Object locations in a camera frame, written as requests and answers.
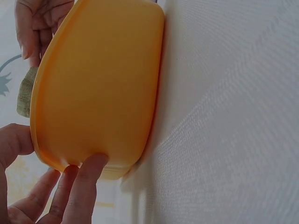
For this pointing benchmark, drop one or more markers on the person's left hand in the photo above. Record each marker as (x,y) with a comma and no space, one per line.
(77,193)

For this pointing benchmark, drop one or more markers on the person's right hand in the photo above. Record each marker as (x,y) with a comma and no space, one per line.
(39,18)

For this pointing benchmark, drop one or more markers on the person's right fingers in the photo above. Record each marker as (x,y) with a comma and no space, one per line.
(25,39)

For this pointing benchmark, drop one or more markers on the green scouring pad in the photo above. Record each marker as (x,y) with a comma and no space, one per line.
(25,93)

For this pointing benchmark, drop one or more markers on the yellow plastic bowl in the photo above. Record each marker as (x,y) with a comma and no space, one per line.
(98,88)

